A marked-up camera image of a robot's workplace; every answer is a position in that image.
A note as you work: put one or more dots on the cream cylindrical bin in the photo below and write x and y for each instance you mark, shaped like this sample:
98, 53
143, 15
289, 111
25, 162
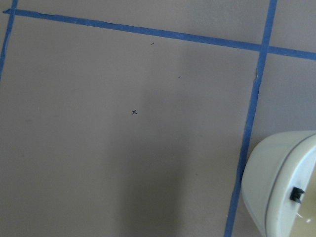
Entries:
279, 185

